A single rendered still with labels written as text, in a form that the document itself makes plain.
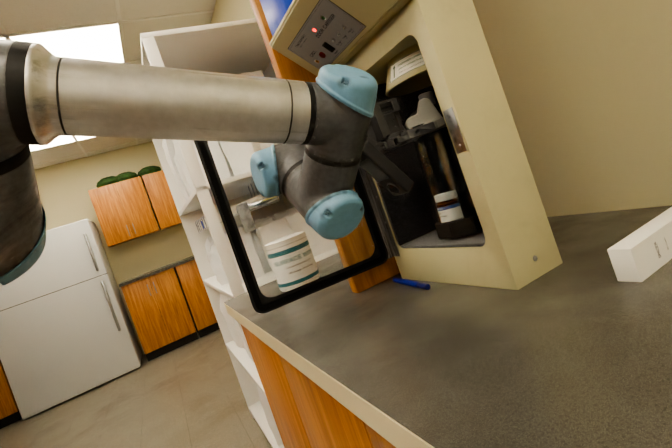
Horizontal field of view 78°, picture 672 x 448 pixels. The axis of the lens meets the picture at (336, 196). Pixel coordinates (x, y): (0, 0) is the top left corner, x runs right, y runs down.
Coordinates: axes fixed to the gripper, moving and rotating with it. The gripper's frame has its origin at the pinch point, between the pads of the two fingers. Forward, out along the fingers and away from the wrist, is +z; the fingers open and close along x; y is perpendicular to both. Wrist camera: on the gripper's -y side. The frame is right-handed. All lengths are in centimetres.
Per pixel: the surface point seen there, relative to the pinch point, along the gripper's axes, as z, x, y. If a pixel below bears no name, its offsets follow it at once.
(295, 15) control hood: -17.1, 4.2, 27.5
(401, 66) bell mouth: -4.1, -2.2, 12.4
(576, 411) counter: -28, -36, -28
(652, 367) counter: -19, -38, -28
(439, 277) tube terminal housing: -7.6, 4.5, -26.8
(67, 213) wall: -126, 542, 83
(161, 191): -17, 508, 70
